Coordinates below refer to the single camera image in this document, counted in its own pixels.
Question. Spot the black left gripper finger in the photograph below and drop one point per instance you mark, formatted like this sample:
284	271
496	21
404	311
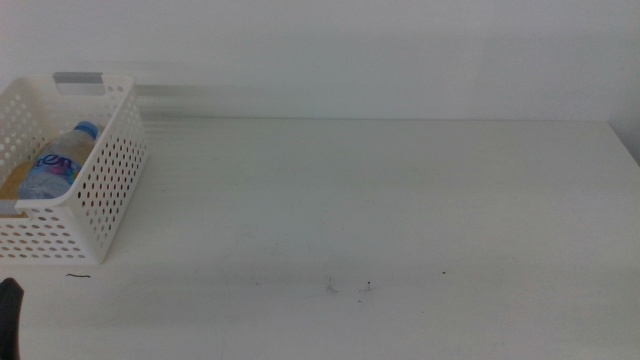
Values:
10	320

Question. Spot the clear water bottle blue cap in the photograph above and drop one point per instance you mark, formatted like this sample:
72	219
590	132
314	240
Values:
57	165

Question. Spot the small dark thread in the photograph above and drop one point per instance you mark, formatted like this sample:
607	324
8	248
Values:
77	275

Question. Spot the white perforated plastic basket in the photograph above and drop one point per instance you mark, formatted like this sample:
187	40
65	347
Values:
110	175

